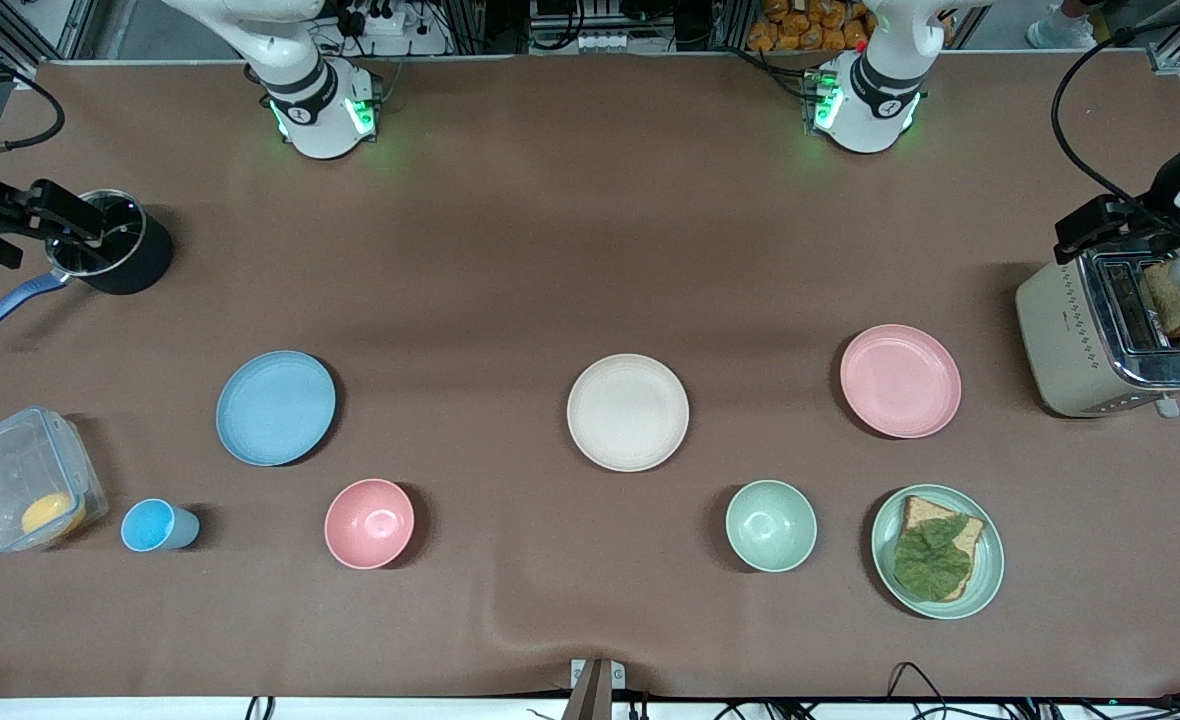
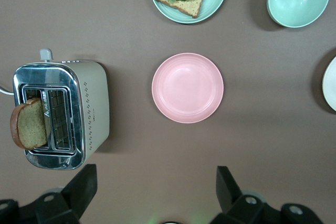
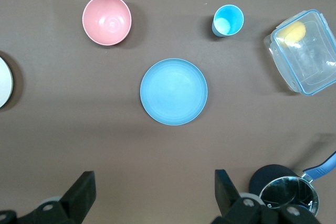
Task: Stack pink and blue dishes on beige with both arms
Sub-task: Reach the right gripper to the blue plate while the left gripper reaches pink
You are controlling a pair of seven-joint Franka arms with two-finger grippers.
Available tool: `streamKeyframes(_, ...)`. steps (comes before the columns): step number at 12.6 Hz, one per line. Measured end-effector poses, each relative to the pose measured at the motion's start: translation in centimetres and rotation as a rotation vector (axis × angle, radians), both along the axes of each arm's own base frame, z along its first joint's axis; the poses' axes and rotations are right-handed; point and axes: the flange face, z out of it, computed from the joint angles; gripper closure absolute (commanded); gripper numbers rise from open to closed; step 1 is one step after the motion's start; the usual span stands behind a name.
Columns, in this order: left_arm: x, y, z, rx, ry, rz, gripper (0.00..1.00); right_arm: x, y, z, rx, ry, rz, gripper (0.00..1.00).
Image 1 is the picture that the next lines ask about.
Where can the beige chrome toaster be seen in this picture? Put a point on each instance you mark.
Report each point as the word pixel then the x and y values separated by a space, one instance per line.
pixel 1060 340

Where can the yellow food piece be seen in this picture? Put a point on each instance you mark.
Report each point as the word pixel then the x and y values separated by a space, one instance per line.
pixel 50 512

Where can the clear plastic container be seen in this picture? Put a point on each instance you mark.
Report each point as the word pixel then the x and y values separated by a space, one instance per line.
pixel 10 470

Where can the orange snack bag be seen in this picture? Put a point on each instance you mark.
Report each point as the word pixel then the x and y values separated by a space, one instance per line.
pixel 810 25

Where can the metal table clamp bracket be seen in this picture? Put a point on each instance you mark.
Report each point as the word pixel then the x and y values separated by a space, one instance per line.
pixel 597 685

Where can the white power strip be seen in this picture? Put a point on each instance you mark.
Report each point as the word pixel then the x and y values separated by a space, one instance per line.
pixel 605 42
pixel 368 20

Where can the beige plate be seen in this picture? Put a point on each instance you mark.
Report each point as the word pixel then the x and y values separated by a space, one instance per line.
pixel 628 412

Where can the brown toast slice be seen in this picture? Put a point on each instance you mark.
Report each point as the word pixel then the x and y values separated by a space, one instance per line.
pixel 1175 305

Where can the pink bowl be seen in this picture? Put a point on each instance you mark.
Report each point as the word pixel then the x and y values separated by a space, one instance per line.
pixel 370 523

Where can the blue cup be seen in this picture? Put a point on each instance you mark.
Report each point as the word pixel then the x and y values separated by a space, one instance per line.
pixel 150 525

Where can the green lettuce leaf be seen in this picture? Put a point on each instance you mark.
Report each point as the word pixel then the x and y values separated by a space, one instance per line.
pixel 930 565

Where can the pink plate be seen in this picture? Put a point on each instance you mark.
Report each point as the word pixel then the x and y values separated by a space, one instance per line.
pixel 900 381

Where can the white sneaker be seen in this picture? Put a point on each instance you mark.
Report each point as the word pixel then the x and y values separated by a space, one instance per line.
pixel 1060 30

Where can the green plate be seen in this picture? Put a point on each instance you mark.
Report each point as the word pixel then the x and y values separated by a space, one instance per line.
pixel 988 575

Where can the blue plate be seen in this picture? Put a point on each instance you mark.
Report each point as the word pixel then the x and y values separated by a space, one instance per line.
pixel 275 408

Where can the green bowl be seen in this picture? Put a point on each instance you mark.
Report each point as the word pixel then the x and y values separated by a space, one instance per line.
pixel 771 525

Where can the bread slice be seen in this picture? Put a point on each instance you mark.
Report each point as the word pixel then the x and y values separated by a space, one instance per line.
pixel 918 512

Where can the brown table cloth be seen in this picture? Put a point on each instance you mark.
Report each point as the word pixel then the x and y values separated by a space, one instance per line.
pixel 550 250

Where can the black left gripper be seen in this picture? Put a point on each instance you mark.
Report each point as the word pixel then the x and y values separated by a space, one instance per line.
pixel 1164 192

